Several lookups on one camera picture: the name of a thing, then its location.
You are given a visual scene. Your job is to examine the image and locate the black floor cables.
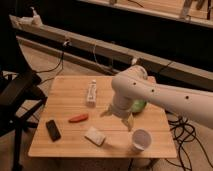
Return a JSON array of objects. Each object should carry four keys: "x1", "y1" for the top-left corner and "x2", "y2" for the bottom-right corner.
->
[{"x1": 165, "y1": 113, "x2": 213, "y2": 171}]

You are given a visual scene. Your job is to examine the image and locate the grey metal rail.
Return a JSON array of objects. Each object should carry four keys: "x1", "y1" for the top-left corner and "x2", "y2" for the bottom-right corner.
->
[{"x1": 10, "y1": 15, "x2": 213, "y2": 91}]

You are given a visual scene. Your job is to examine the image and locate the white paper cup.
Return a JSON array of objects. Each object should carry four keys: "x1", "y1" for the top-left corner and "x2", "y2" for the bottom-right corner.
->
[{"x1": 131, "y1": 129, "x2": 152, "y2": 153}]

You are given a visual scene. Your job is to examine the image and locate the white sponge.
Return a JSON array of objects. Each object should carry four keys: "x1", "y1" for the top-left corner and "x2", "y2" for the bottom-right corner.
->
[{"x1": 85, "y1": 127, "x2": 106, "y2": 146}]

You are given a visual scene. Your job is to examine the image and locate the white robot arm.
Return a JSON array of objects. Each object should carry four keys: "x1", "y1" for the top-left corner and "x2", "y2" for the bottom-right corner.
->
[{"x1": 105, "y1": 65, "x2": 213, "y2": 129}]

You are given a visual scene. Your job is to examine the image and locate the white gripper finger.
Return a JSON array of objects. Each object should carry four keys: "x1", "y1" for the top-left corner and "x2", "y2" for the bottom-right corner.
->
[
  {"x1": 100, "y1": 106, "x2": 113, "y2": 117},
  {"x1": 122, "y1": 115, "x2": 134, "y2": 131}
]

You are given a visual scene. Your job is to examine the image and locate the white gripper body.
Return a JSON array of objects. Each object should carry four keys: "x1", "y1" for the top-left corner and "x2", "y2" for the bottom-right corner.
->
[{"x1": 109, "y1": 100, "x2": 133, "y2": 119}]

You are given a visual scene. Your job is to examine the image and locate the orange carrot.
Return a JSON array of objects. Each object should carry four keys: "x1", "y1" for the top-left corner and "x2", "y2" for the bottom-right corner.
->
[{"x1": 68, "y1": 114, "x2": 89, "y2": 123}]

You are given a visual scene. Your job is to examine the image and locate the black chair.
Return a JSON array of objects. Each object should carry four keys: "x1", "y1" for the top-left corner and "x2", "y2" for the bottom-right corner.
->
[{"x1": 0, "y1": 0, "x2": 47, "y2": 171}]

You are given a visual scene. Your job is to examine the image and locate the wooden table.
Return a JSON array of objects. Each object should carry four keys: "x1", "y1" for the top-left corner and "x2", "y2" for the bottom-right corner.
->
[{"x1": 28, "y1": 76, "x2": 177, "y2": 158}]

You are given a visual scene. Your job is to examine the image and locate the green ceramic bowl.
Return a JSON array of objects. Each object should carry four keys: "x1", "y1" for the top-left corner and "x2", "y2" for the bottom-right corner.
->
[{"x1": 132, "y1": 100, "x2": 147, "y2": 114}]

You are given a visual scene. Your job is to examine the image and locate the white bottle on rail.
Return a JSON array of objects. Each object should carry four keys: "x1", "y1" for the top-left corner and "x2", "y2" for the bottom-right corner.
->
[{"x1": 32, "y1": 7, "x2": 43, "y2": 26}]

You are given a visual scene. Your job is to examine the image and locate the black phone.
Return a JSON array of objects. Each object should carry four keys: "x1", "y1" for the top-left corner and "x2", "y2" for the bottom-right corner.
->
[{"x1": 46, "y1": 120, "x2": 61, "y2": 141}]

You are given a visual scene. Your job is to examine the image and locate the white tube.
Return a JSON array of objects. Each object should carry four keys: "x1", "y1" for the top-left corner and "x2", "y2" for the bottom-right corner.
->
[{"x1": 86, "y1": 80, "x2": 97, "y2": 106}]

